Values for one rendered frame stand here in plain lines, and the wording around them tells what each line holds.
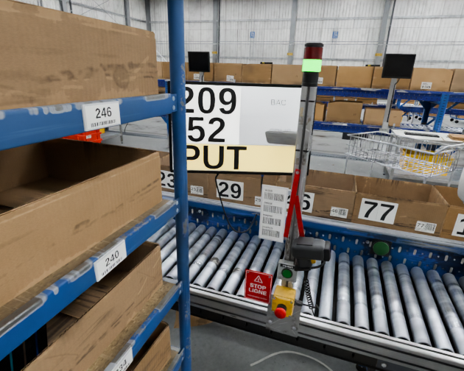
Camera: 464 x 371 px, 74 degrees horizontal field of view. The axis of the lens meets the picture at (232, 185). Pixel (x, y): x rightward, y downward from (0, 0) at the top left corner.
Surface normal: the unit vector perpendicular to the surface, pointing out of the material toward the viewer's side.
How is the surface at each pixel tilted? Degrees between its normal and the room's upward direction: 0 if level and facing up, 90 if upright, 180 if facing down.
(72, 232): 91
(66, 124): 90
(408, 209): 90
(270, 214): 90
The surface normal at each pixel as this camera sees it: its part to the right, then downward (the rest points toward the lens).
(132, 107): 0.94, 0.14
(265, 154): 0.01, 0.28
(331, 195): -0.32, 0.33
